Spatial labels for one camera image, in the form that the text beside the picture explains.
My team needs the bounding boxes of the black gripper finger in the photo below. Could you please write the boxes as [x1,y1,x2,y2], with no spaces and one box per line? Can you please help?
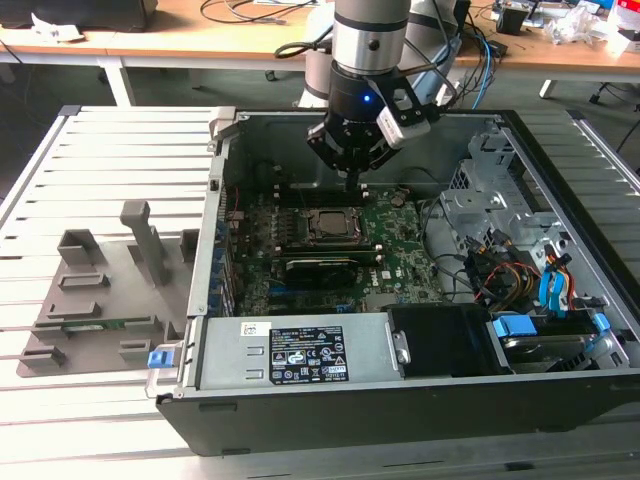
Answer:
[352,138,402,192]
[306,122,354,192]

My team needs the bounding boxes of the silver CPU plate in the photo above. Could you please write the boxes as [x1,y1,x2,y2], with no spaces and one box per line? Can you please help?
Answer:
[318,211,352,237]

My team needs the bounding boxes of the CPU socket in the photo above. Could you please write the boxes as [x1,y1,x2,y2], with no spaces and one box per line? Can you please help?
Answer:
[303,205,367,249]

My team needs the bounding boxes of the black RAM slot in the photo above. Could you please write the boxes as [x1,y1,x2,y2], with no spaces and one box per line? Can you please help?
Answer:
[274,244,384,252]
[274,254,385,263]
[273,187,369,194]
[273,183,369,190]
[274,240,384,247]
[273,195,369,203]
[274,249,384,257]
[273,191,369,199]

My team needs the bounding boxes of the green motherboard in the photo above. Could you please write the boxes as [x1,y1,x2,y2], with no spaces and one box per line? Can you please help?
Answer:
[219,183,451,319]

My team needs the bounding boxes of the metal drive cage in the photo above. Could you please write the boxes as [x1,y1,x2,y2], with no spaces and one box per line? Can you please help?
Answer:
[437,122,574,261]

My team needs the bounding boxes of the black graphics card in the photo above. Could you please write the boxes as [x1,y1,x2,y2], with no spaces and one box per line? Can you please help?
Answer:
[282,255,360,290]

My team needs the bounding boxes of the wooden desk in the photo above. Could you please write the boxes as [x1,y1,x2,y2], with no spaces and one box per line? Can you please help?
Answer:
[107,22,640,99]
[0,27,134,109]

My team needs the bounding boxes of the grey chipset heatsink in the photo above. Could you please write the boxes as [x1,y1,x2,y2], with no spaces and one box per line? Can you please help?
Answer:
[363,292,400,309]

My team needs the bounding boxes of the black box on desk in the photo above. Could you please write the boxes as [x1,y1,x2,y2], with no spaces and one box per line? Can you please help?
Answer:
[452,0,471,35]

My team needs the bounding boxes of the black cup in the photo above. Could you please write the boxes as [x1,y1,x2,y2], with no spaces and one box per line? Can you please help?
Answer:
[496,5,527,36]

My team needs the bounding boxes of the black fan shroud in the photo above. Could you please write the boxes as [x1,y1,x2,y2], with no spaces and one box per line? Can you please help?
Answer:
[385,303,514,380]

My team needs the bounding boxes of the blue disk carrier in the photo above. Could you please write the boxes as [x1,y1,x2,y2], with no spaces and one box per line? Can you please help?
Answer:
[491,312,612,374]

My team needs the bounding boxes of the grey power supply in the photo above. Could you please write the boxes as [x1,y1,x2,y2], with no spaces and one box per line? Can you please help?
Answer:
[196,313,402,392]

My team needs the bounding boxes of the clear plastic bags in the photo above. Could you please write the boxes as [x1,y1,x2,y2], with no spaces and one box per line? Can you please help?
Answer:
[543,3,609,47]

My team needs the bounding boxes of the grey parts rack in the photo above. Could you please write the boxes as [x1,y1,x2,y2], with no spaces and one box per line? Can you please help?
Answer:
[17,199,201,379]

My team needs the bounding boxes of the silver hard disk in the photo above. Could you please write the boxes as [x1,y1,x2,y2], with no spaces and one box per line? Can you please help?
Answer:
[499,333,589,375]

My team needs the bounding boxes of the black open PC case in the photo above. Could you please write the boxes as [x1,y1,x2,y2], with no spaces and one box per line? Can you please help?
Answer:
[144,107,640,456]

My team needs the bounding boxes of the white and red box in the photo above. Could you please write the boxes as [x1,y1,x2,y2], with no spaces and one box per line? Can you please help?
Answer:
[605,0,640,57]

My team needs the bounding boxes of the large black case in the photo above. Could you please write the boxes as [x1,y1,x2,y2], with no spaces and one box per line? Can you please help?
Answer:
[0,0,157,32]

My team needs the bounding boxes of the green RAM stick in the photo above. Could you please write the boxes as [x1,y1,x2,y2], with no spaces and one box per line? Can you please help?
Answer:
[59,319,127,333]

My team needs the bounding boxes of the white crumpled paper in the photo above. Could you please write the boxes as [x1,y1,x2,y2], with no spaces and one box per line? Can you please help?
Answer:
[29,12,85,44]

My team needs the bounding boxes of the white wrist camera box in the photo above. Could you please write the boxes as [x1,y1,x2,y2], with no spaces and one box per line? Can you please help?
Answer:
[375,74,444,151]

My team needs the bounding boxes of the black internal cable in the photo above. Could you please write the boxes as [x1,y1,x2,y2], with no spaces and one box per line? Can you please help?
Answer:
[419,197,476,304]

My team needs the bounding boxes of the red power wire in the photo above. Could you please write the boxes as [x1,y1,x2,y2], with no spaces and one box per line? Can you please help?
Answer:
[482,262,541,301]

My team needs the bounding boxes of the blue flat data cable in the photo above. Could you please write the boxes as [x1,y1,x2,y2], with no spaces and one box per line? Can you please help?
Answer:
[538,267,554,316]
[549,259,571,322]

